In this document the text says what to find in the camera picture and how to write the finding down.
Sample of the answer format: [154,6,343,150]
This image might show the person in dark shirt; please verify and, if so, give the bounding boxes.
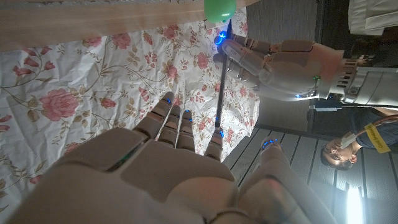
[320,108,398,171]

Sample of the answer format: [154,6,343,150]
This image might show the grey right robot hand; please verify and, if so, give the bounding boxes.
[6,91,339,224]

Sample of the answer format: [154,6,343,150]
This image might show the yellow cable label tag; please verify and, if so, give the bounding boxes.
[364,123,391,154]

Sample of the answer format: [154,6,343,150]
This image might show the floral backdrop cloth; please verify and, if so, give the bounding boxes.
[0,7,261,215]

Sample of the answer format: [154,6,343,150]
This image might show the bare person forearm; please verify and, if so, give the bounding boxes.
[366,106,398,118]

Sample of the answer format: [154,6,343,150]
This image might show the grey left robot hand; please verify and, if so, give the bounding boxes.
[213,30,345,102]

